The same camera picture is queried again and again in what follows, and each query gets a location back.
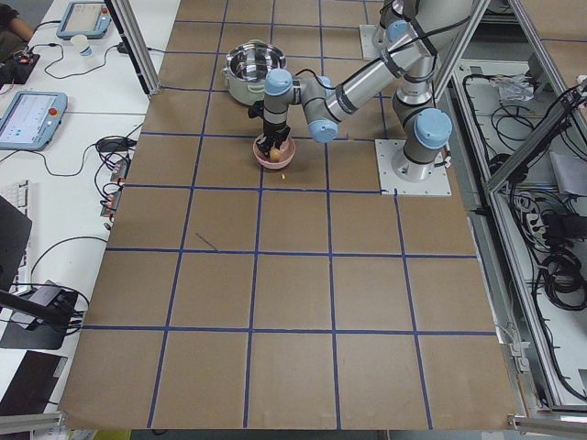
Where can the aluminium frame post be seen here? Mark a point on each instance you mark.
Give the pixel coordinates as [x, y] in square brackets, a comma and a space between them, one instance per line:
[127, 26]

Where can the crumpled paper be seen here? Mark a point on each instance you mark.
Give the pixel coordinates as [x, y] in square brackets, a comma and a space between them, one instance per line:
[515, 88]

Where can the black power adapter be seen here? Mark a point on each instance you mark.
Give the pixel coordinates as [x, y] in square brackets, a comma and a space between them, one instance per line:
[115, 144]

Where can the brown egg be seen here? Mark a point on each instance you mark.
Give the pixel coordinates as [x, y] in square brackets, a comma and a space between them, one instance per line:
[275, 155]

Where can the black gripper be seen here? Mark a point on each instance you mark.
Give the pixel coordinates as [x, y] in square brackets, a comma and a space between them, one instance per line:
[275, 129]

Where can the black camera stand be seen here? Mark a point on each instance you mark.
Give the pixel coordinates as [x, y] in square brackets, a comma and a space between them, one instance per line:
[39, 320]

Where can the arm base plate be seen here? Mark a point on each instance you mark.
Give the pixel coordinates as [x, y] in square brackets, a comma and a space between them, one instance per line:
[400, 176]
[374, 40]

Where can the paper cup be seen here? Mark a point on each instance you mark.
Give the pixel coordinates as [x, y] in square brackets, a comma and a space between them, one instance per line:
[82, 45]

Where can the blue teach pendant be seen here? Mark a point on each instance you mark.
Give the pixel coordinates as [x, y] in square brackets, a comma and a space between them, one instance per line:
[31, 120]
[88, 18]

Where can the pink bowl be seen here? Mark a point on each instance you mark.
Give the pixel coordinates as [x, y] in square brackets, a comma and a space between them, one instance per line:
[287, 149]

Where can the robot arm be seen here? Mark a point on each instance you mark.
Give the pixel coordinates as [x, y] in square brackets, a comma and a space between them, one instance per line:
[435, 24]

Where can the pale green electric pot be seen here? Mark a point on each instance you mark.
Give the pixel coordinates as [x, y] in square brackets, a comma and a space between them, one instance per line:
[246, 68]

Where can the white keyboard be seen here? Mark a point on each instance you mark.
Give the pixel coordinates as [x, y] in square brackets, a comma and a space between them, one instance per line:
[17, 193]

